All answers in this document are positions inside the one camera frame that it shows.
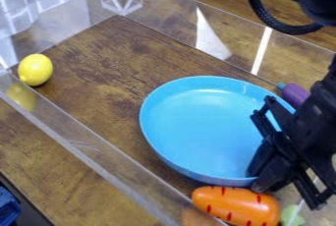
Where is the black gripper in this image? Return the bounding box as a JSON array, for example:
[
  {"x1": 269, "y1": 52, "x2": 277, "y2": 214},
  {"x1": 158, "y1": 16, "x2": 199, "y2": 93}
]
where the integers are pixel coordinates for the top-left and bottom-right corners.
[{"x1": 246, "y1": 55, "x2": 336, "y2": 209}]

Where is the orange toy carrot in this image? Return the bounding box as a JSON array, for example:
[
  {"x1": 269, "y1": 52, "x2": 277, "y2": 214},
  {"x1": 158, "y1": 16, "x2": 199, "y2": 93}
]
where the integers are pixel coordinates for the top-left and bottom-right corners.
[{"x1": 191, "y1": 186, "x2": 281, "y2": 226}]

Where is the blue round plastic tray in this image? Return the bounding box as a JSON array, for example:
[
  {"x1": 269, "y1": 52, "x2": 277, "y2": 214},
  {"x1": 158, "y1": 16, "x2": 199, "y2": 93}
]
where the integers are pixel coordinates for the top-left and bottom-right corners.
[{"x1": 137, "y1": 75, "x2": 295, "y2": 188}]

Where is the purple toy eggplant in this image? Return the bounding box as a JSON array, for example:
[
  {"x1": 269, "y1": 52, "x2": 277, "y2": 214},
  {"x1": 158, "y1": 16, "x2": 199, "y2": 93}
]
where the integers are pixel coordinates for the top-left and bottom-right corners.
[{"x1": 277, "y1": 83, "x2": 309, "y2": 108}]

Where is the blue object at corner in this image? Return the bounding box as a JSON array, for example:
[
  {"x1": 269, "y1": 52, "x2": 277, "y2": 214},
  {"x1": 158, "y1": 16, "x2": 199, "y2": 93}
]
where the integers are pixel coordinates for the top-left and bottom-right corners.
[{"x1": 0, "y1": 187, "x2": 21, "y2": 226}]

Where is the yellow toy lemon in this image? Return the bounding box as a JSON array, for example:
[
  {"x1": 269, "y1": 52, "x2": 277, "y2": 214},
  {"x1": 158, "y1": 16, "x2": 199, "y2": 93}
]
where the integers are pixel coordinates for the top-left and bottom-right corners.
[{"x1": 17, "y1": 54, "x2": 53, "y2": 86}]

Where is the black braided cable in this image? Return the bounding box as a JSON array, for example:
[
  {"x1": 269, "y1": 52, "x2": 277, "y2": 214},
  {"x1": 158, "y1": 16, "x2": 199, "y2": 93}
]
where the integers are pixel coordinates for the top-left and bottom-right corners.
[{"x1": 239, "y1": 0, "x2": 325, "y2": 36}]

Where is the clear acrylic enclosure wall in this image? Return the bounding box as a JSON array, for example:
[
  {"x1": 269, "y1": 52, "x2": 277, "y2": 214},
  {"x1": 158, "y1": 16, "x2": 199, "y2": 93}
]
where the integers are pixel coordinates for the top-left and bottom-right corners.
[{"x1": 0, "y1": 0, "x2": 336, "y2": 226}]

